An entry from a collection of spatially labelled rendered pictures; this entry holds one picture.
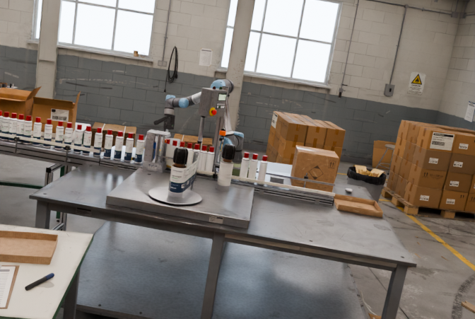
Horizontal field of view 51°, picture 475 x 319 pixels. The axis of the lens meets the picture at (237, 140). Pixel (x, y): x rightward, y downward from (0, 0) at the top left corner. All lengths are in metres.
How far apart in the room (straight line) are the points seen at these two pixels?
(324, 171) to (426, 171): 3.27
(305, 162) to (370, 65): 5.91
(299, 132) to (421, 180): 1.69
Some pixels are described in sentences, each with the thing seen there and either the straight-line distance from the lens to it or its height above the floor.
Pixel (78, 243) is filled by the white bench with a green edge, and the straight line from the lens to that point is 2.41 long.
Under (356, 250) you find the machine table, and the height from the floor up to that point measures 0.83.
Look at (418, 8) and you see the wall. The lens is 9.66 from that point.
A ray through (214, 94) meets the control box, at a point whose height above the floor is 1.45.
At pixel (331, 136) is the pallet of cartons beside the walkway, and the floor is 0.78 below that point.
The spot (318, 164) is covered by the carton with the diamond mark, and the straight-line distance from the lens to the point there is 3.63.
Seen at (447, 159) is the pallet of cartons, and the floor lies 0.80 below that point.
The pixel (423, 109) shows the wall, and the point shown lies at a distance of 9.87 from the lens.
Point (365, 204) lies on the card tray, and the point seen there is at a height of 0.83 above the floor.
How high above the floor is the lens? 1.79
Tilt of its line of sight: 11 degrees down
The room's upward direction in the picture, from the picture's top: 9 degrees clockwise
